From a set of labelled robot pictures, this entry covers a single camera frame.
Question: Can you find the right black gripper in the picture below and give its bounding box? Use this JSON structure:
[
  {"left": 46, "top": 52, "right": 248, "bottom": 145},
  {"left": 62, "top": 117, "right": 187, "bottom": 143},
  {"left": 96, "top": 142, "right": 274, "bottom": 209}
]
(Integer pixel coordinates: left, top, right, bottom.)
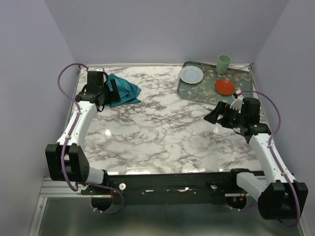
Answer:
[{"left": 204, "top": 101, "right": 246, "bottom": 130}]

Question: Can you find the teal cloth napkin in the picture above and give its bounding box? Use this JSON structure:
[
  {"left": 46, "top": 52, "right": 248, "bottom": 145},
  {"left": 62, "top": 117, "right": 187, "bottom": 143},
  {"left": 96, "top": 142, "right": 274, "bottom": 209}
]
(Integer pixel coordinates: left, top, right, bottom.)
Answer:
[{"left": 108, "top": 73, "right": 141, "bottom": 108}]

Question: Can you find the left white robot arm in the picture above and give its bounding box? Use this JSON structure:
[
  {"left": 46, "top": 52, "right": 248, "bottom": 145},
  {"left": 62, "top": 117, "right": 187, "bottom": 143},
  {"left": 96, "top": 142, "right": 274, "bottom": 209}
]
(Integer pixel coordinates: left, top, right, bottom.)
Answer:
[{"left": 45, "top": 71, "right": 120, "bottom": 194}]

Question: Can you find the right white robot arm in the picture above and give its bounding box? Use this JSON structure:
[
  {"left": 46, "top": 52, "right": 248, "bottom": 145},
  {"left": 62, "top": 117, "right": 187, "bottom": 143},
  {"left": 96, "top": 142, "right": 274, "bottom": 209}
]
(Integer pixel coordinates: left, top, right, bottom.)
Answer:
[{"left": 204, "top": 97, "right": 308, "bottom": 221}]

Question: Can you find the red small bowl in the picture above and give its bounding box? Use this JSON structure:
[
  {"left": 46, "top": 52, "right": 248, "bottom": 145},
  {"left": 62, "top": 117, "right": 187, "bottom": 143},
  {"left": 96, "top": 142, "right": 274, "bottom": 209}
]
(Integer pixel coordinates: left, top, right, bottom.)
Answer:
[{"left": 215, "top": 79, "right": 235, "bottom": 96}]

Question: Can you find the light blue small plate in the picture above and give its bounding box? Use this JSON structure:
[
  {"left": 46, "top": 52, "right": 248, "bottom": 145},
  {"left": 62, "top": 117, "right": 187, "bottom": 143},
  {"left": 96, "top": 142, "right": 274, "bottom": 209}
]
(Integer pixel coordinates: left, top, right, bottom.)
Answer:
[{"left": 179, "top": 66, "right": 204, "bottom": 84}]

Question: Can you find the floral green serving tray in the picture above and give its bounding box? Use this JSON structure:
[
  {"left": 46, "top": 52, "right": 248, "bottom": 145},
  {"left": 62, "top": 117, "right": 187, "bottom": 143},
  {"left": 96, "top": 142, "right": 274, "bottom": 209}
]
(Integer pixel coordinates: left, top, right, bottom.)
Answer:
[{"left": 177, "top": 61, "right": 253, "bottom": 105}]

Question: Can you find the light green cup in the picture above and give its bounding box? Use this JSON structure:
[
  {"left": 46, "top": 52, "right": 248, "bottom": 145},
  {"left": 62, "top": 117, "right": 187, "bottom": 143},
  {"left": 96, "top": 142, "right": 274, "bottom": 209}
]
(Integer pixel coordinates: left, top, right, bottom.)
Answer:
[{"left": 216, "top": 55, "right": 232, "bottom": 75}]

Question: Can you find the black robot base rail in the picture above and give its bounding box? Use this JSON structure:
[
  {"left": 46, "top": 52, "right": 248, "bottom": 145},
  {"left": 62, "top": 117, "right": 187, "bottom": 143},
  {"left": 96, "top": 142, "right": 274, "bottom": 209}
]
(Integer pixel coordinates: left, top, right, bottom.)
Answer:
[{"left": 81, "top": 171, "right": 249, "bottom": 205}]

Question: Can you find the aluminium frame rail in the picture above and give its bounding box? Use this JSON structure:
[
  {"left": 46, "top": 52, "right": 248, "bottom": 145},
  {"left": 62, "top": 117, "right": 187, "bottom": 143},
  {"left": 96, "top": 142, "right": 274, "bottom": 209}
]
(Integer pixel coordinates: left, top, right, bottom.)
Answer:
[{"left": 39, "top": 177, "right": 84, "bottom": 197}]

